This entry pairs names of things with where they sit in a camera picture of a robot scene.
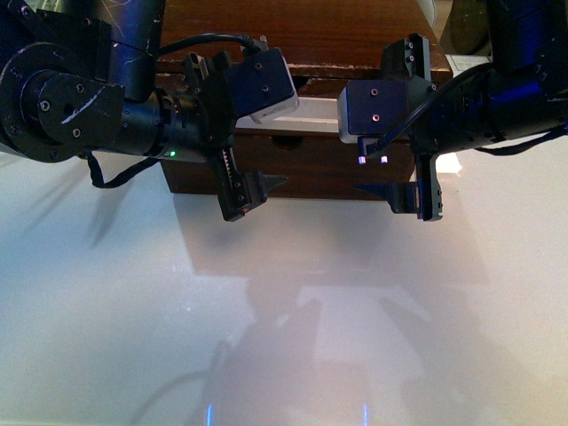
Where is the camera black cable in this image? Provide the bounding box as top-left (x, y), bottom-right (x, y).
top-left (357, 64), bottom-right (489, 166)
top-left (157, 33), bottom-right (270, 59)

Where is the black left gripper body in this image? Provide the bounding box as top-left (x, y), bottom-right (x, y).
top-left (177, 51), bottom-right (249, 221)

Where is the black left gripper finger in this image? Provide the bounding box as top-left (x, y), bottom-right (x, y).
top-left (241, 171), bottom-right (288, 208)

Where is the dark wooden drawer cabinet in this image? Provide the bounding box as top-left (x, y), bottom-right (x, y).
top-left (162, 1), bottom-right (452, 200)

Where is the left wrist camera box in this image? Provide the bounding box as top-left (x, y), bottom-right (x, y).
top-left (223, 48), bottom-right (300, 124)

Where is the right camera black cable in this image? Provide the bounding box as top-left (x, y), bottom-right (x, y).
top-left (357, 64), bottom-right (489, 166)

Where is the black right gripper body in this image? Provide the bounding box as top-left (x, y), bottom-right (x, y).
top-left (382, 34), bottom-right (443, 221)

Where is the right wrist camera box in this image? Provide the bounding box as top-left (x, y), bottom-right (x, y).
top-left (337, 80), bottom-right (409, 144)

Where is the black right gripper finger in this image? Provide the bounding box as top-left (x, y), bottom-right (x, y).
top-left (356, 182), bottom-right (419, 213)

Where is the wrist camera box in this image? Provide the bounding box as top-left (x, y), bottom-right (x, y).
top-left (223, 48), bottom-right (300, 124)
top-left (337, 80), bottom-right (409, 144)

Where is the left camera black cable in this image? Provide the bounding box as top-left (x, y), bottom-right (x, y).
top-left (157, 33), bottom-right (270, 59)

